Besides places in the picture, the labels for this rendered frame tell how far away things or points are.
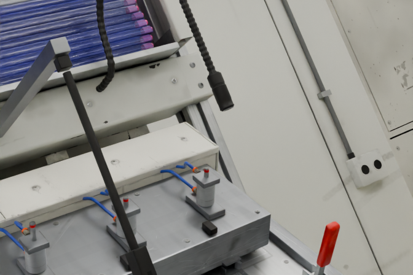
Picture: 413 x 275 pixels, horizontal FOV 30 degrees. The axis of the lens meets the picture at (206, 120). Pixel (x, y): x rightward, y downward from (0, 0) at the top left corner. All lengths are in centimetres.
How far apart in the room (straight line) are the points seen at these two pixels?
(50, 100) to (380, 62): 103
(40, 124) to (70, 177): 8
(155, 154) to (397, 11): 93
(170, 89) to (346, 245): 204
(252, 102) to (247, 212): 203
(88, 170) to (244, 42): 211
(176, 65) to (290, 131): 194
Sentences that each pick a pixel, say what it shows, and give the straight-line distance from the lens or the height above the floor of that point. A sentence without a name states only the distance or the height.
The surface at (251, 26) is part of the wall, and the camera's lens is 309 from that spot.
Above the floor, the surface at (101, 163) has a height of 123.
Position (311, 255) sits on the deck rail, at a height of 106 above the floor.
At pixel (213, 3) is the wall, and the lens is 304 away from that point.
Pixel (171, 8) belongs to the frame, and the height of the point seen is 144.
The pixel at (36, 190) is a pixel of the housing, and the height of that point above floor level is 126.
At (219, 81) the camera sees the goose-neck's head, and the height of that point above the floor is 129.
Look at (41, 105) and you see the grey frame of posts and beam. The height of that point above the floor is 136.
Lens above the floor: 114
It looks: 7 degrees up
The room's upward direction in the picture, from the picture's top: 22 degrees counter-clockwise
